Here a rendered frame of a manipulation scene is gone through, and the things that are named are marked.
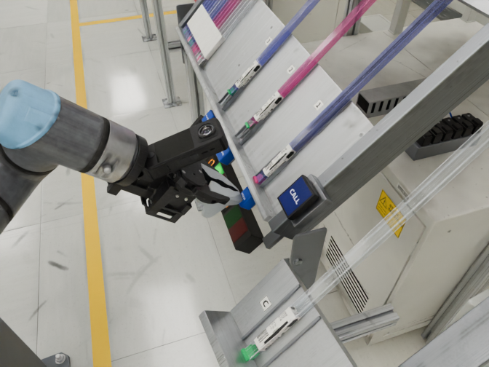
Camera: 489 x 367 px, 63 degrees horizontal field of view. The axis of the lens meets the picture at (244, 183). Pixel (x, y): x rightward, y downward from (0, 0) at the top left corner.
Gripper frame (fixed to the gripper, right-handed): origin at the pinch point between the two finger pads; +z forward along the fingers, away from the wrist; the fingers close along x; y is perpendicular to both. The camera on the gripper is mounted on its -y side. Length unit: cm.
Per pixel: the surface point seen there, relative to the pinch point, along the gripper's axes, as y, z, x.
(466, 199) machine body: -23.8, 36.8, 7.4
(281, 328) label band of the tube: -2.4, -6.8, 25.8
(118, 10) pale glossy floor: 57, 43, -256
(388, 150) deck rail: -21.8, 4.0, 10.0
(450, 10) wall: -93, 185, -166
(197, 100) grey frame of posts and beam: 12, 20, -61
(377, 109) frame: -23.3, 33.4, -21.0
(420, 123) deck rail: -26.9, 4.1, 10.0
